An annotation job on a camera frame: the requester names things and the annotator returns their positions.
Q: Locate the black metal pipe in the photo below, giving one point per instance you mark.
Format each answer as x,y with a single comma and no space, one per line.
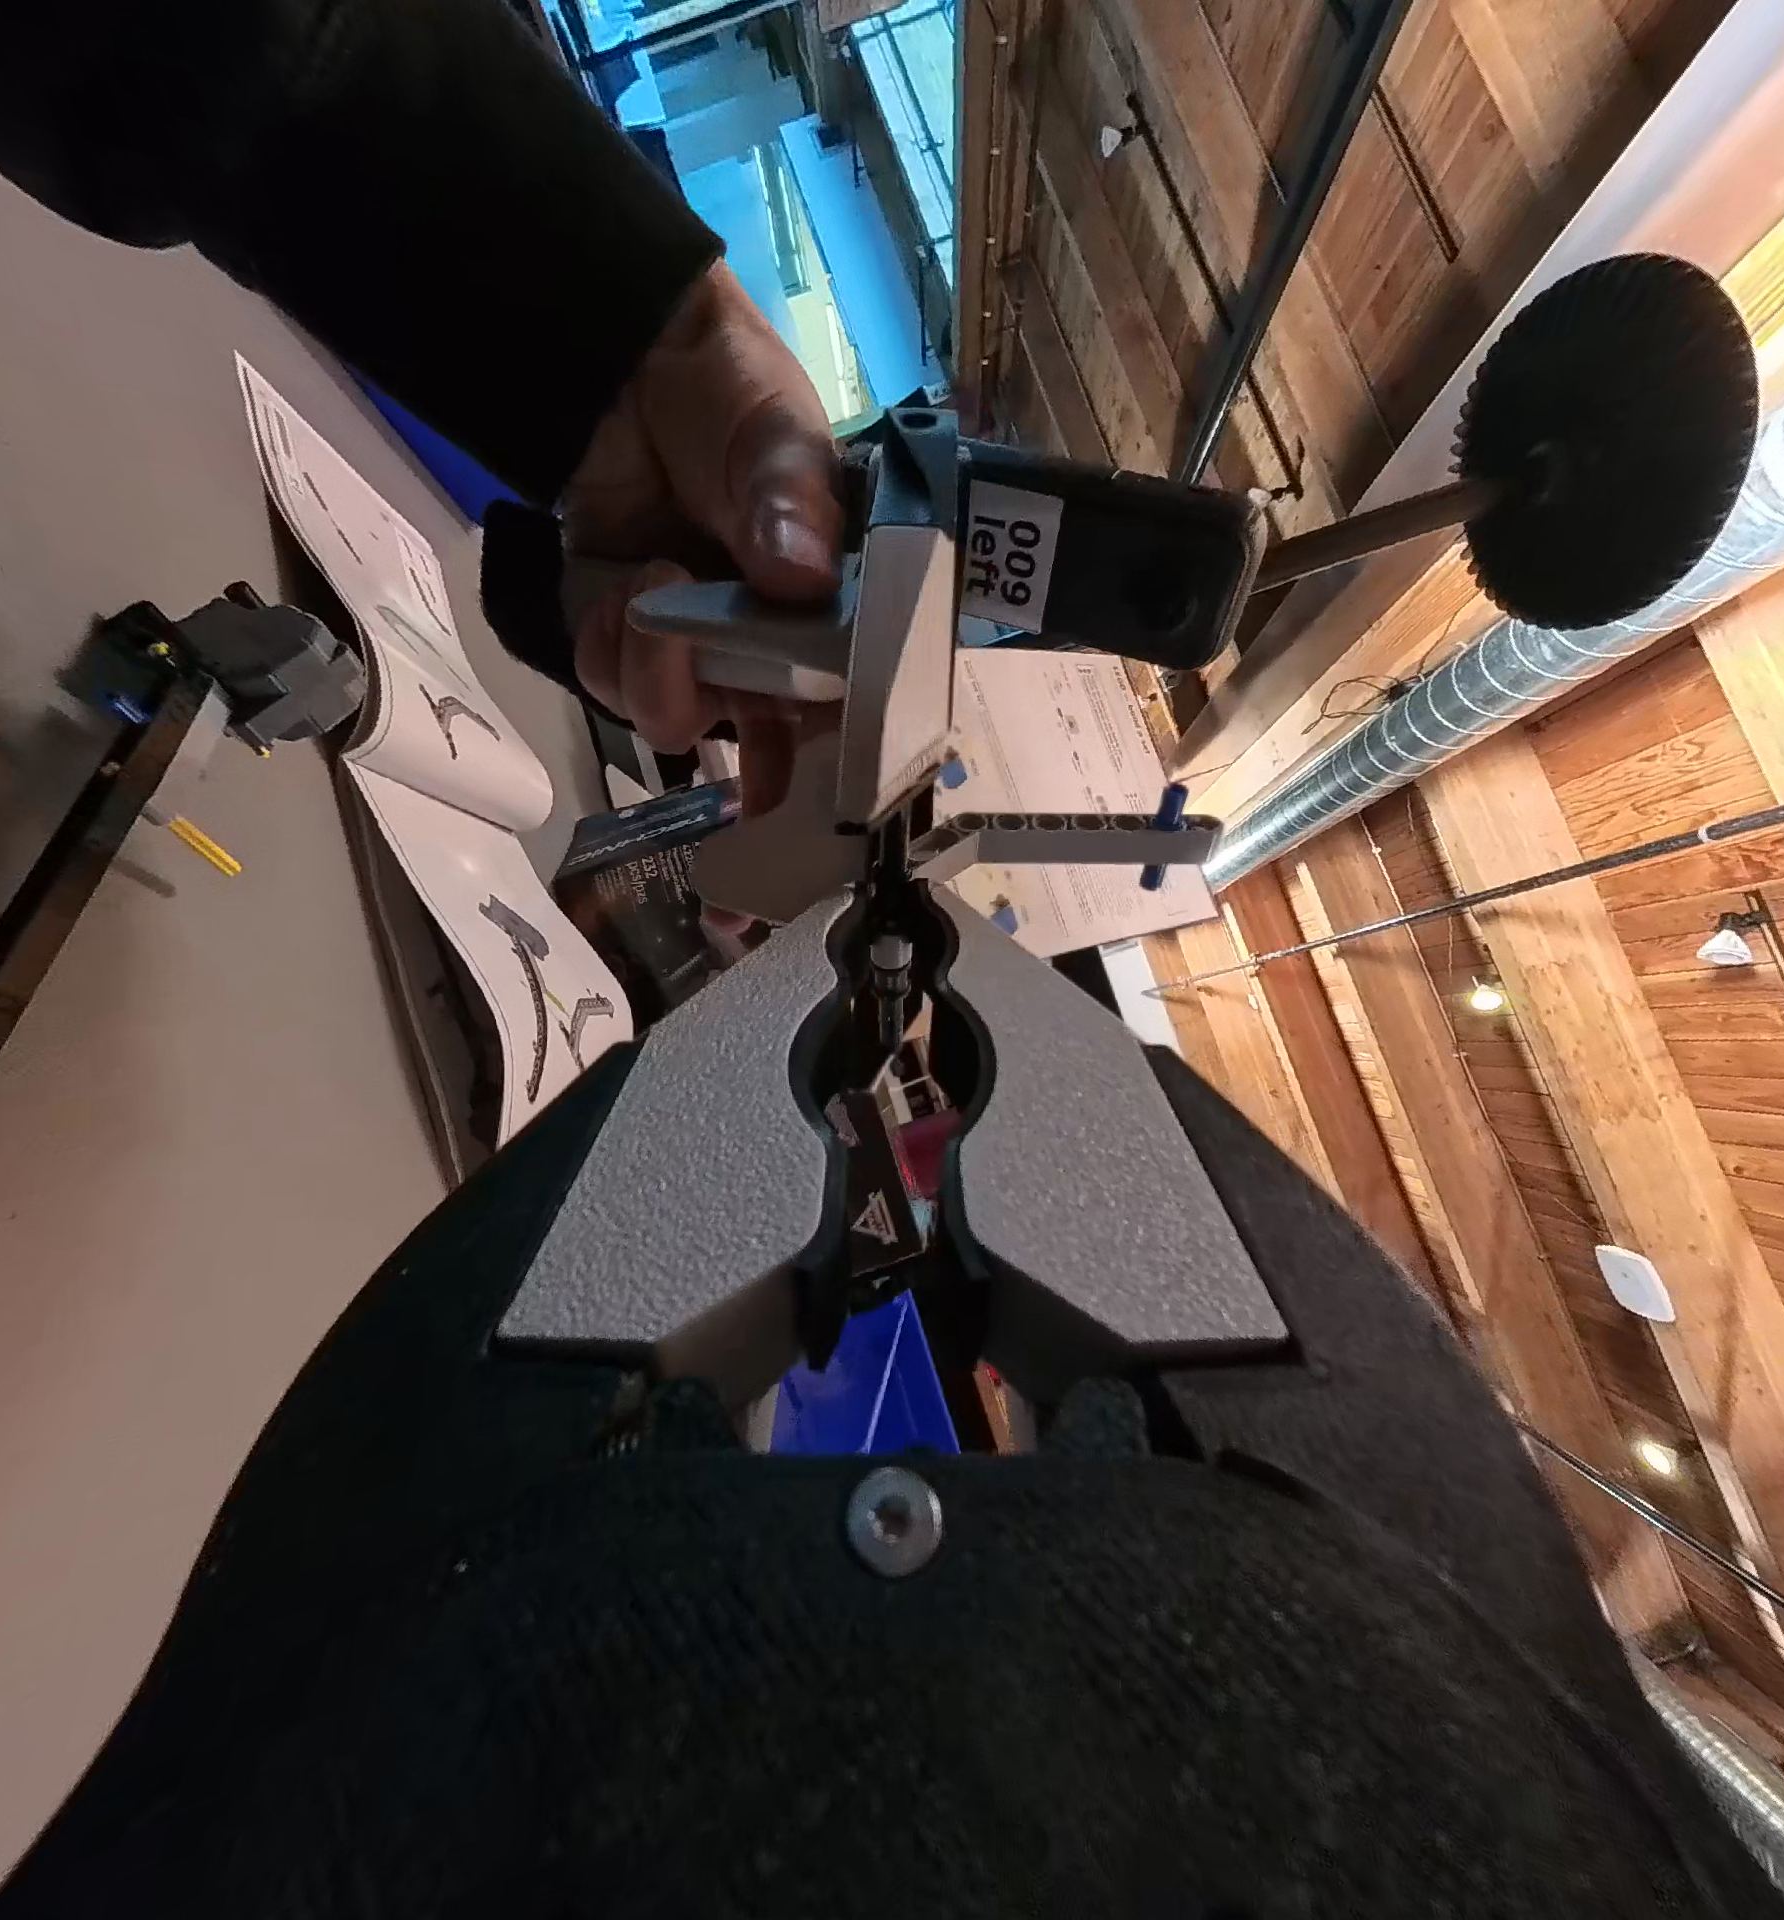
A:
1284,241

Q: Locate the large glass window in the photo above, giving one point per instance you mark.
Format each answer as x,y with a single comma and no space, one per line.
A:
816,179

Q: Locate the black toy pin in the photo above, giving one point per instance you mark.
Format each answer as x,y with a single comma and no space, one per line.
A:
888,902

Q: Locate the white spotlight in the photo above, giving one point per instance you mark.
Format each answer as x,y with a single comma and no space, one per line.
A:
1730,947

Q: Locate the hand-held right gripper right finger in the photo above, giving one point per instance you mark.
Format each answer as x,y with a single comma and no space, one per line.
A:
1117,1185

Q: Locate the black curved toy beam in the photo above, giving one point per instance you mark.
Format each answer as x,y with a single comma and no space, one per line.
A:
51,902

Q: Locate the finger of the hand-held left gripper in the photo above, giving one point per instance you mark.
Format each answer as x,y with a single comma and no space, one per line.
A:
900,675
780,863

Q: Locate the person's left hand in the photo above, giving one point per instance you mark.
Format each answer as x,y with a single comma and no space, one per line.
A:
697,451

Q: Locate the printed instruction sheet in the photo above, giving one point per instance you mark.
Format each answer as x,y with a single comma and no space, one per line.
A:
1071,734

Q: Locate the person's left forearm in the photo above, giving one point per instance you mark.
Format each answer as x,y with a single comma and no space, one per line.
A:
306,150

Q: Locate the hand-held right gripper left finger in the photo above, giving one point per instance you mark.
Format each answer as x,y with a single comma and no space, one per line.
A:
683,1185

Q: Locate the silver air duct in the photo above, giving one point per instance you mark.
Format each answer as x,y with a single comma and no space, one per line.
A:
1748,1786
1507,689

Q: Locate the black toy set box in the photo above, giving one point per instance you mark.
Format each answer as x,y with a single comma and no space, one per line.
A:
637,885

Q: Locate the white instruction booklet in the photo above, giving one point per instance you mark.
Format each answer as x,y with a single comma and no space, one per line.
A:
442,721

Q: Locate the black pleated pendant lamp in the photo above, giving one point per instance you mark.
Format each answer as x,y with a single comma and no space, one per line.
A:
1612,435

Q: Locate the yellow toy axle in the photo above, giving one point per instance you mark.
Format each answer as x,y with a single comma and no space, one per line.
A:
211,847

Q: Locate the light grey toy beam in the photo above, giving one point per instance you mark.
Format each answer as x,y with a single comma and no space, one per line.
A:
1057,838

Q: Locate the dark grey toy block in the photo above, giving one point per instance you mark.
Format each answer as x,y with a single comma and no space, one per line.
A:
284,668

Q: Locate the light grey desk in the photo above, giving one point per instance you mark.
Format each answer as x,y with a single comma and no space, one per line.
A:
156,1275

